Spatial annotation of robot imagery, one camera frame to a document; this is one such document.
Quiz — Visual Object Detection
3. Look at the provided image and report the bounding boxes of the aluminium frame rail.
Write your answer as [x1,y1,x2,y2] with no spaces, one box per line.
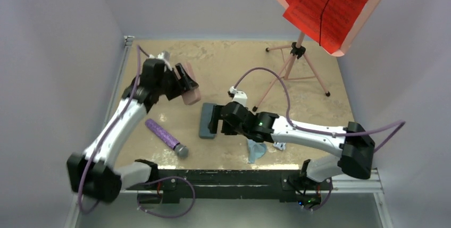
[64,36,135,227]

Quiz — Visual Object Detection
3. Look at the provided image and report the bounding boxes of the white folded glasses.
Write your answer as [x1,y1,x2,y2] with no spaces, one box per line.
[273,142,286,151]

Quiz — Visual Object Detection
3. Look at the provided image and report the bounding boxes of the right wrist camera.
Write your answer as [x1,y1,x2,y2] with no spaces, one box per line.
[228,86,248,107]

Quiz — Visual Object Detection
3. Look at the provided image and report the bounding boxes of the purple microphone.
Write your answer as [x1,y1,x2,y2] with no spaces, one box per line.
[145,119,189,159]

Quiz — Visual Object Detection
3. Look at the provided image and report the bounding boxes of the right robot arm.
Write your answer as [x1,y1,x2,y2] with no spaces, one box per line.
[208,102,375,189]

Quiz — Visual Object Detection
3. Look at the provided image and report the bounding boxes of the pink music stand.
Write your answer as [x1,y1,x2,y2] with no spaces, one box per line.
[252,0,400,112]

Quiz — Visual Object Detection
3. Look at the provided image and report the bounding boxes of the pink glasses case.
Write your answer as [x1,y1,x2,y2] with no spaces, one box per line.
[182,62,201,105]

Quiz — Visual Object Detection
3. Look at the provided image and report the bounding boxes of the teal glasses case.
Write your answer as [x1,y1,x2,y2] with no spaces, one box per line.
[198,103,216,139]

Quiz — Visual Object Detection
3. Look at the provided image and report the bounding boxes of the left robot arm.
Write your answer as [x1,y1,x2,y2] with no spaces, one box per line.
[66,58,201,204]

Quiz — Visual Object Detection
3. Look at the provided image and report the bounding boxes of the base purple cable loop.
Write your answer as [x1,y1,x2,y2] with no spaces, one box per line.
[135,176,196,219]

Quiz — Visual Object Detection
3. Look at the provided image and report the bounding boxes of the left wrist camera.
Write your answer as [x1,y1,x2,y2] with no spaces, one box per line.
[149,50,173,71]

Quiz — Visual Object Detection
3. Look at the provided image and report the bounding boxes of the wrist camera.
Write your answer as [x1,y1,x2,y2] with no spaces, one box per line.
[149,50,173,71]
[228,86,248,107]

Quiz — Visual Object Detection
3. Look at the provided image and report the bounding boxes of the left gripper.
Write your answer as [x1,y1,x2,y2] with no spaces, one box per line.
[156,64,197,101]

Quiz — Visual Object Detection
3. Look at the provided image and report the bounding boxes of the crumpled blue cleaning cloth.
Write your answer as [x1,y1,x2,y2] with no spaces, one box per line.
[247,139,267,164]

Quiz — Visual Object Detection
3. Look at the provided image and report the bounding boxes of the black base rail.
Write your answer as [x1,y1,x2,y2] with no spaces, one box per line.
[129,169,333,204]

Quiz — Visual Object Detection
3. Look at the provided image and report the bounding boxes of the red sheet music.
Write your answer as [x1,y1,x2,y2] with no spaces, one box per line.
[283,0,368,54]

